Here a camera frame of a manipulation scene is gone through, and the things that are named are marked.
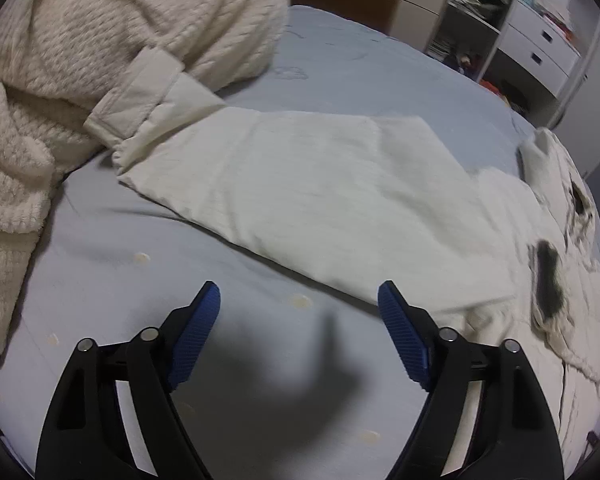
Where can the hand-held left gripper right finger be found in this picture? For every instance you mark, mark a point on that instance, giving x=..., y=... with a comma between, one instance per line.
x=402, y=332

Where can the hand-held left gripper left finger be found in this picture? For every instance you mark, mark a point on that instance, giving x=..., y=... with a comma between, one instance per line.
x=195, y=330

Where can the white padded jacket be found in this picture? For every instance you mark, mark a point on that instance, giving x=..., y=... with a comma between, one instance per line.
x=320, y=185

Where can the grey dotted bed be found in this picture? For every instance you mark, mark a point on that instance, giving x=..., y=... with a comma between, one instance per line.
x=280, y=360

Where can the orange cloth item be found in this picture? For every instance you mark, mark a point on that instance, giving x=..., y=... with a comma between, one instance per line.
x=491, y=86

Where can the white drawer cabinet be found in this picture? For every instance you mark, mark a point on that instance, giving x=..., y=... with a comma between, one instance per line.
x=535, y=45

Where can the cream knitted blanket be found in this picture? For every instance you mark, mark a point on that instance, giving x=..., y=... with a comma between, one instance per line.
x=80, y=25

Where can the white wardrobe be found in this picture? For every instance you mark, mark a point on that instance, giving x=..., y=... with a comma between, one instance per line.
x=430, y=5

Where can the beige cloth bundle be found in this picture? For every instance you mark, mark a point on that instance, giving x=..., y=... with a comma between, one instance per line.
x=472, y=2

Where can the brown wooden headboard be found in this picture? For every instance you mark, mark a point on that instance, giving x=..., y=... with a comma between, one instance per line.
x=345, y=0

